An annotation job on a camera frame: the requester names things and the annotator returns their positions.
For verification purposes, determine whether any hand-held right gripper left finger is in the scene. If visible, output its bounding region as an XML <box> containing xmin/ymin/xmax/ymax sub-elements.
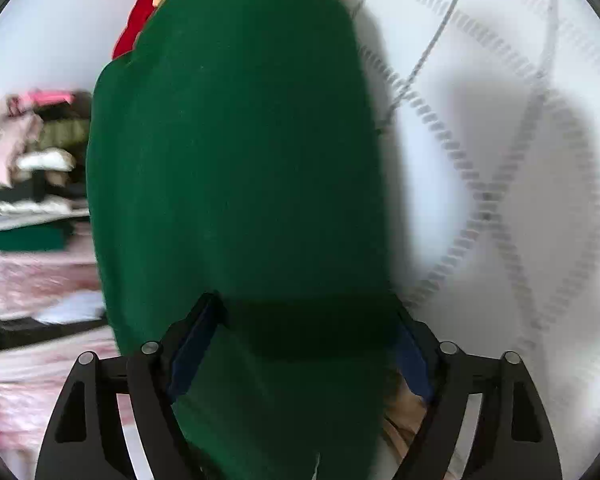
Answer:
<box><xmin>35</xmin><ymin>292</ymin><xmax>227</xmax><ymax>480</ymax></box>

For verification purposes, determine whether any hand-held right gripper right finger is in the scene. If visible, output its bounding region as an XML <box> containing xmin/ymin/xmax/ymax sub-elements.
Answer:
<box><xmin>387</xmin><ymin>310</ymin><xmax>563</xmax><ymax>480</ymax></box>

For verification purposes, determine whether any green and white varsity jacket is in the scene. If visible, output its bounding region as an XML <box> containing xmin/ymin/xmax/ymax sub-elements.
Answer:
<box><xmin>86</xmin><ymin>0</ymin><xmax>417</xmax><ymax>480</ymax></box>

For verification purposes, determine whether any pink patterned cover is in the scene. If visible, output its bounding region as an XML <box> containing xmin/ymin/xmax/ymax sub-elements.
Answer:
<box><xmin>0</xmin><ymin>249</ymin><xmax>133</xmax><ymax>463</ymax></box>

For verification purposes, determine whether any white diamond pattern cloth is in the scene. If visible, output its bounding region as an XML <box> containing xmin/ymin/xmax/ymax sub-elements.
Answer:
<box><xmin>330</xmin><ymin>0</ymin><xmax>600</xmax><ymax>480</ymax></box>

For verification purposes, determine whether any red floral blanket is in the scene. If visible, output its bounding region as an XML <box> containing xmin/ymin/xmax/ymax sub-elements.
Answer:
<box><xmin>112</xmin><ymin>0</ymin><xmax>197</xmax><ymax>61</ymax></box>

